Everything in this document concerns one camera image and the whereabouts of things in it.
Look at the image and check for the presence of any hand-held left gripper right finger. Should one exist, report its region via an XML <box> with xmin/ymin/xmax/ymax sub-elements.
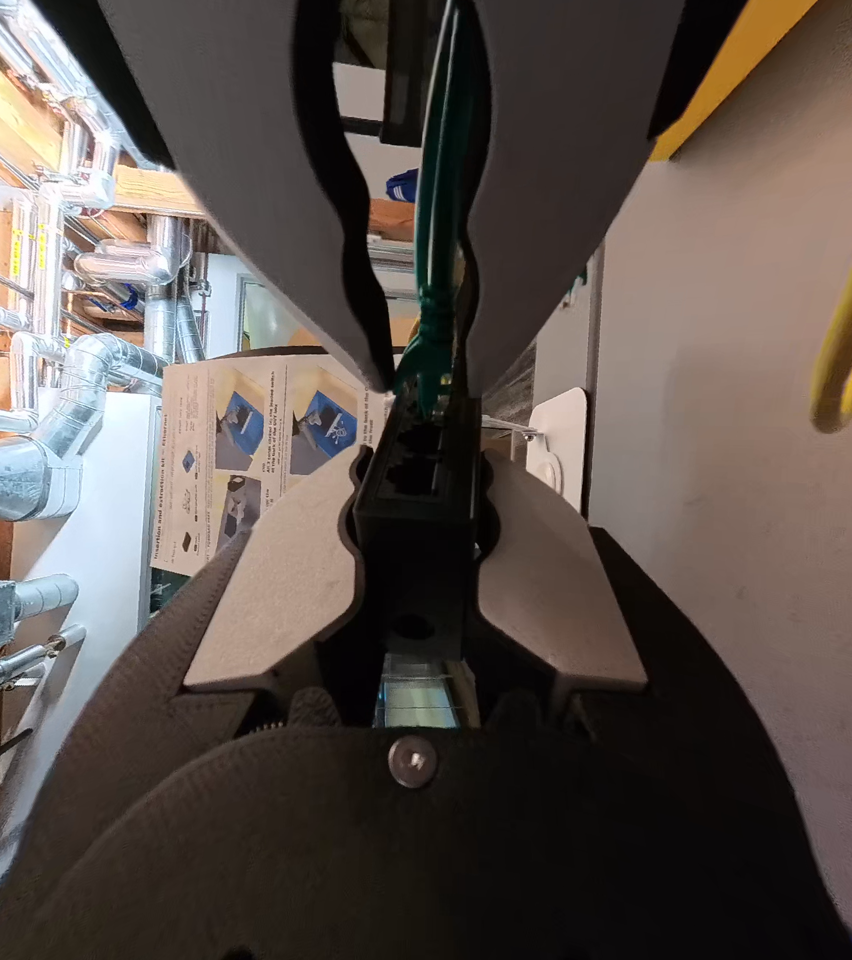
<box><xmin>471</xmin><ymin>448</ymin><xmax>649</xmax><ymax>690</ymax></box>

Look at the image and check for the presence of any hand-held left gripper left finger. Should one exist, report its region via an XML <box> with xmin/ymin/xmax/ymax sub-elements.
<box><xmin>183</xmin><ymin>446</ymin><xmax>367</xmax><ymax>693</ymax></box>

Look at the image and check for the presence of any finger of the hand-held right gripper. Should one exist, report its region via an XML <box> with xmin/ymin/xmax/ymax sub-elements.
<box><xmin>96</xmin><ymin>0</ymin><xmax>398</xmax><ymax>396</ymax></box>
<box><xmin>462</xmin><ymin>0</ymin><xmax>743</xmax><ymax>400</ymax></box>

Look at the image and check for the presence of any black ethernet switch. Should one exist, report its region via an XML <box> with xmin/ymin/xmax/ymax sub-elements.
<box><xmin>353</xmin><ymin>391</ymin><xmax>492</xmax><ymax>663</ymax></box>

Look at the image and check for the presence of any yellow plastic bin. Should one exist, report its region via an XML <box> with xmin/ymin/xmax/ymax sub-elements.
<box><xmin>649</xmin><ymin>0</ymin><xmax>822</xmax><ymax>164</ymax></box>

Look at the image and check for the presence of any green ethernet cable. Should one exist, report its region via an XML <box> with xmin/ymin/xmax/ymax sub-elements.
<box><xmin>392</xmin><ymin>0</ymin><xmax>488</xmax><ymax>423</ymax></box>

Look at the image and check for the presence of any printed instruction sheet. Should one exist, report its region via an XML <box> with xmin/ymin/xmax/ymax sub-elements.
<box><xmin>147</xmin><ymin>357</ymin><xmax>398</xmax><ymax>580</ymax></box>

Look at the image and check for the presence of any white stand base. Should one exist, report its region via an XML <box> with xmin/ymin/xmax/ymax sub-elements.
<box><xmin>525</xmin><ymin>384</ymin><xmax>593</xmax><ymax>520</ymax></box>

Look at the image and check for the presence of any silver ventilation duct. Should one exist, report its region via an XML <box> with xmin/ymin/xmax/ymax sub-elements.
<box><xmin>0</xmin><ymin>0</ymin><xmax>211</xmax><ymax>526</ymax></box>

